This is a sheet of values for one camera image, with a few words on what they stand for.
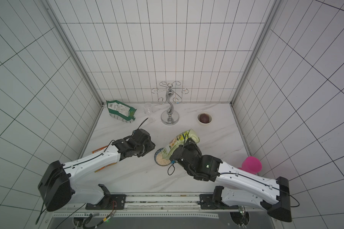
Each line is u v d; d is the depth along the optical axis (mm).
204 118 1016
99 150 524
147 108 976
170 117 1093
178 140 702
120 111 1012
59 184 395
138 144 632
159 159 833
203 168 484
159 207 724
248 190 430
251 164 710
